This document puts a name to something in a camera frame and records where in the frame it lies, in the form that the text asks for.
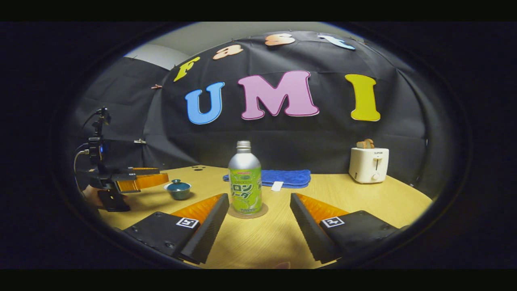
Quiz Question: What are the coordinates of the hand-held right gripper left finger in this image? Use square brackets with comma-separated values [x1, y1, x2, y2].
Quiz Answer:
[123, 193, 230, 265]

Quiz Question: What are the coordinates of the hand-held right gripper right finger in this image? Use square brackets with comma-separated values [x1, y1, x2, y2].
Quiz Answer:
[290, 193, 408, 264]

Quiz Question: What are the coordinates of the teal teacup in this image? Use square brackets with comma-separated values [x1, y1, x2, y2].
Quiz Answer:
[164, 184, 192, 200]

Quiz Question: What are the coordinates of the round brown coaster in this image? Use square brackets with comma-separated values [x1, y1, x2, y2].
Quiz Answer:
[227, 202, 269, 219]

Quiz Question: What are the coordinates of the silver green-label water bottle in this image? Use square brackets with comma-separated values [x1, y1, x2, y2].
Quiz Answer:
[228, 141, 263, 215]

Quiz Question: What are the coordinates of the blue towel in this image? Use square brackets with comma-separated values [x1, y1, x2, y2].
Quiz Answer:
[223, 169, 311, 191]

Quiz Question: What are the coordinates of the white toaster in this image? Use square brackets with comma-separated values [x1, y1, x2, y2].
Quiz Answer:
[349, 147, 389, 184]

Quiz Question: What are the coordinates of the black backdrop cloth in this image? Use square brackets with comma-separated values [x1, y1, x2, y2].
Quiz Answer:
[67, 31, 453, 194]

